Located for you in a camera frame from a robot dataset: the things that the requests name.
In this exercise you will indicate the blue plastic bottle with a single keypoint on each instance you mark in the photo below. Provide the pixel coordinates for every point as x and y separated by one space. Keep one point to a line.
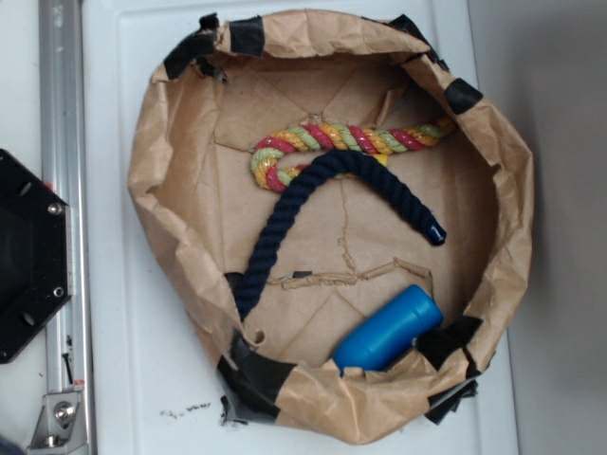
389 332

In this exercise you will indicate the brown paper bag bin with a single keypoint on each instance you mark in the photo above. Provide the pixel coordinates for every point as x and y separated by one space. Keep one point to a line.
233 113

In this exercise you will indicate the white tray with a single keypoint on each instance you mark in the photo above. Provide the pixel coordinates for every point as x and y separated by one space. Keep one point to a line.
155 389

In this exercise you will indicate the aluminium extrusion rail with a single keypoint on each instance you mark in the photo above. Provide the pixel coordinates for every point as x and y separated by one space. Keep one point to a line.
69 361

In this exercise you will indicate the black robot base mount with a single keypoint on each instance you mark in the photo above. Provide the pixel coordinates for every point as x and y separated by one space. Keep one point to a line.
34 259

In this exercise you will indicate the metal corner bracket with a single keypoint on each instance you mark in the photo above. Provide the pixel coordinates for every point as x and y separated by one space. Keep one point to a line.
60 427

